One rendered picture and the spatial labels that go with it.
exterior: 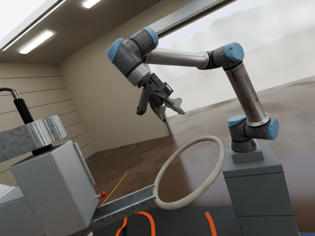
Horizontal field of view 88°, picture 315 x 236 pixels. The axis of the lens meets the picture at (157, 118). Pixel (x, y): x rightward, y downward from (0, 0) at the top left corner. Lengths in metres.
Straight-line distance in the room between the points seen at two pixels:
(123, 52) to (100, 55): 5.94
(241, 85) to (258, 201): 0.91
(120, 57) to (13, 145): 0.61
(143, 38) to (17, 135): 0.68
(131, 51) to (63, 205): 0.76
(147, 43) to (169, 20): 4.56
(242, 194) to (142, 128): 4.97
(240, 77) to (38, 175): 1.18
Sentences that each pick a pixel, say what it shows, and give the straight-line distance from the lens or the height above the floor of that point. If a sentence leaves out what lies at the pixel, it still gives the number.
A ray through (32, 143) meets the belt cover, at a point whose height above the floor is 1.59.
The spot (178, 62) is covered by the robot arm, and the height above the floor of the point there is 1.73.
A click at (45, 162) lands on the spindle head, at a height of 1.49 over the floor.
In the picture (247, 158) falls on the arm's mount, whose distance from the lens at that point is 1.51.
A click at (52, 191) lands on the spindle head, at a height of 1.35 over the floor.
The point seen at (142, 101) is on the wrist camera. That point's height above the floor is 1.60.
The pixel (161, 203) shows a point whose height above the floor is 1.10.
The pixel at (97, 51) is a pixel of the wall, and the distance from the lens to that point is 6.66.
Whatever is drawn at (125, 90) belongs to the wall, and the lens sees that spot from 6.07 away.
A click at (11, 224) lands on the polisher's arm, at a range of 1.15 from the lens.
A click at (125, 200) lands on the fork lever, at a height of 1.08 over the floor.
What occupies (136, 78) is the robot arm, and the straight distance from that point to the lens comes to 0.63.
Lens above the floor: 1.62
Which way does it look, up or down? 9 degrees down
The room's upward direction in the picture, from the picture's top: 20 degrees counter-clockwise
